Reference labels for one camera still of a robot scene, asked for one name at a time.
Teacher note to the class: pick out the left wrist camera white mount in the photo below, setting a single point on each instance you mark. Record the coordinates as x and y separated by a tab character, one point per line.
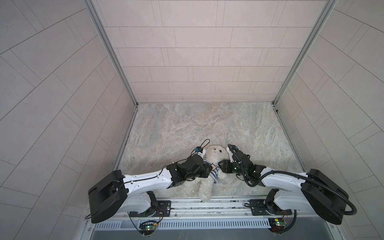
200	151

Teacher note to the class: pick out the left green circuit board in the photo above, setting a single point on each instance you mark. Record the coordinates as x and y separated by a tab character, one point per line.
147	228

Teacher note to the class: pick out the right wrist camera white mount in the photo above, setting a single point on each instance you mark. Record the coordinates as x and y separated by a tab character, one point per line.
232	150

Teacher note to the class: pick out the right corner aluminium profile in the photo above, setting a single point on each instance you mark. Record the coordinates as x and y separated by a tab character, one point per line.
326	11

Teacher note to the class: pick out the blue white striped sweater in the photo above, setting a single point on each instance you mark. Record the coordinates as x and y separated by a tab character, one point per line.
215	172

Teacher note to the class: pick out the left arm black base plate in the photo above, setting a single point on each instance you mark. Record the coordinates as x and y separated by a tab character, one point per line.
156	210

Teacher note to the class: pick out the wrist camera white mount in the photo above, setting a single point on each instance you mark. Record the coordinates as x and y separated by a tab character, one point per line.
232	150
200	151

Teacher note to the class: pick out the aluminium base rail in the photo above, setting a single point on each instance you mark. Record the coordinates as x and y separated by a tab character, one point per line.
180	207

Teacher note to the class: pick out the corner aluminium profile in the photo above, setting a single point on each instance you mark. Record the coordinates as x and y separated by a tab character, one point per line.
326	11
90	7

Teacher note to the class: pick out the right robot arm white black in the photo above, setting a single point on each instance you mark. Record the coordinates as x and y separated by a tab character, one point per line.
311	192

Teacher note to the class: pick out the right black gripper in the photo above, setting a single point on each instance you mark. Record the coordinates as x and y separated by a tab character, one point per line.
224	166

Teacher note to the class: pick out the white teddy bear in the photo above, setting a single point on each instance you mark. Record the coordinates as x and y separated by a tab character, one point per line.
214	154

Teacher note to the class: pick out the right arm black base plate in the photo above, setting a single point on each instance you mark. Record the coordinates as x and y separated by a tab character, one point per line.
259	208

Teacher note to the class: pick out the left corner aluminium profile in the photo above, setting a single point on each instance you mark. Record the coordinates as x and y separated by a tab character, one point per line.
90	7

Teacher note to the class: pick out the green circuit board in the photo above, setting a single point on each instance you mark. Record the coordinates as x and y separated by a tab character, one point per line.
277	225
147	228

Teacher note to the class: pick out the right green circuit board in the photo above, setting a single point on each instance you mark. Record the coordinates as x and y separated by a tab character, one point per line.
277	225

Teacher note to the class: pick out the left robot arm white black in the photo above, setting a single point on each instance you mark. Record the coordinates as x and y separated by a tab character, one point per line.
117	193

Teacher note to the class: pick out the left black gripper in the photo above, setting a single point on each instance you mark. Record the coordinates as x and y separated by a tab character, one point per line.
204	170

